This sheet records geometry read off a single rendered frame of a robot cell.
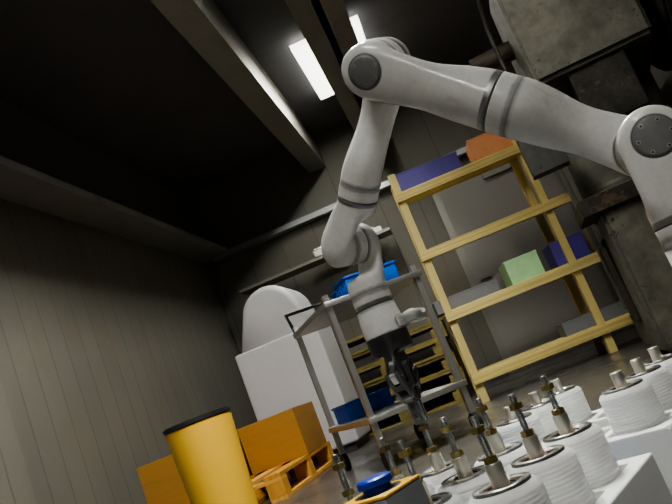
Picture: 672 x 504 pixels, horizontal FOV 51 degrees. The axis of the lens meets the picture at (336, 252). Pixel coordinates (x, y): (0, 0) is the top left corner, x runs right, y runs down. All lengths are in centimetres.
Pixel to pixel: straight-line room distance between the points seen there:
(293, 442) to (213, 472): 121
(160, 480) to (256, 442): 75
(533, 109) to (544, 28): 328
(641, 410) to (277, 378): 473
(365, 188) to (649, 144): 44
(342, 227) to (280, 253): 680
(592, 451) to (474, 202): 675
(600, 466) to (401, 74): 63
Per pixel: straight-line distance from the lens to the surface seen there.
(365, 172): 118
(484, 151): 578
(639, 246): 402
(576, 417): 170
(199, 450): 389
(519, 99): 106
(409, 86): 110
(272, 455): 505
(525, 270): 561
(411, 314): 119
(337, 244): 122
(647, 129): 103
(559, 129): 108
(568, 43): 430
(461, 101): 108
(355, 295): 123
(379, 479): 79
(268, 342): 598
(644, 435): 136
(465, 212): 775
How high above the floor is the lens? 42
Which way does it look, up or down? 11 degrees up
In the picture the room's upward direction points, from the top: 22 degrees counter-clockwise
